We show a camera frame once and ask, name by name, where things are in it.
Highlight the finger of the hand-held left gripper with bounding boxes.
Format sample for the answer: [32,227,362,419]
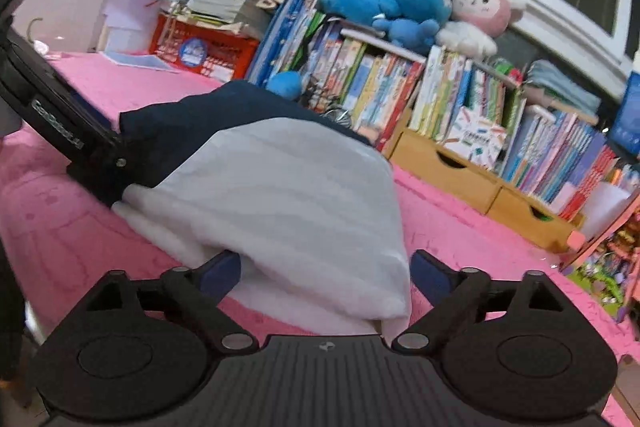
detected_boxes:
[65,132,128,208]

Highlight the white and navy jacket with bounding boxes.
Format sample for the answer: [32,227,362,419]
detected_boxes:
[111,79,413,337]

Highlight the row of green white books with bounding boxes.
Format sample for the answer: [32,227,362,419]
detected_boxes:
[407,44,526,168]

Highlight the stack of light blue folders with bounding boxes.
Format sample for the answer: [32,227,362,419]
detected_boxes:
[527,59,601,118]

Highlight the small green red toy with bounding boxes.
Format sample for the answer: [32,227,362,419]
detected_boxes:
[487,57,525,85]

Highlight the round blue plush ball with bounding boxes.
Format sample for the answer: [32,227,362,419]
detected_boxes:
[266,71,304,98]

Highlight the small blue plush toy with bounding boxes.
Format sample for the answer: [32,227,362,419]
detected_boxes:
[372,17,441,56]

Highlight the blue cardboard box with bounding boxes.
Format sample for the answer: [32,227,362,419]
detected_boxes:
[607,72,640,158]

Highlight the white shelf board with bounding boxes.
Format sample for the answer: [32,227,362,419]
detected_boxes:
[340,24,428,58]

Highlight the model bicycle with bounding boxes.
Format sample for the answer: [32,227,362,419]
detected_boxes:
[307,92,352,124]

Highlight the row of pastel pink books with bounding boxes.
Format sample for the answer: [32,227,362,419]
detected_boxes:
[497,104,618,220]

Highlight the pink toy house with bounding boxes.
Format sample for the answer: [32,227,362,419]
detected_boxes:
[560,189,640,325]

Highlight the loose white paper sheets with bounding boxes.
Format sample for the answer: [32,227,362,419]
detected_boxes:
[102,0,173,54]

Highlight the stack of papers and workbooks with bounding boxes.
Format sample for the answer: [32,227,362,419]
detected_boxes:
[170,0,273,40]

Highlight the red plastic crate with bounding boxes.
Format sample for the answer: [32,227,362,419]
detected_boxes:
[147,13,261,82]

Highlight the row of tall blue books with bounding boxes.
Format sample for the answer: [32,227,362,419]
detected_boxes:
[245,0,326,90]

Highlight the white box with pencil print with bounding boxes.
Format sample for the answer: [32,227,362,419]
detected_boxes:
[442,107,508,170]

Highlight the pink bunny print blanket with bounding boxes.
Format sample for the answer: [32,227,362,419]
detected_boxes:
[0,51,640,427]

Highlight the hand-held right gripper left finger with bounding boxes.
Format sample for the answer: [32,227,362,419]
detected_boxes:
[85,249,261,354]

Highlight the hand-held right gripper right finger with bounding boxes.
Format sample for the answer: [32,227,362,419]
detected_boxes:
[391,249,565,354]

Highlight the blue notebook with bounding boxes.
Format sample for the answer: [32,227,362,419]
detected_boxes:
[100,51,178,72]

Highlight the wooden drawer organizer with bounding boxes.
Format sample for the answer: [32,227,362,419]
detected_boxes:
[382,107,586,253]

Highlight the pink white bunny plush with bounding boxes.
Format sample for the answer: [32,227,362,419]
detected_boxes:
[435,0,527,60]

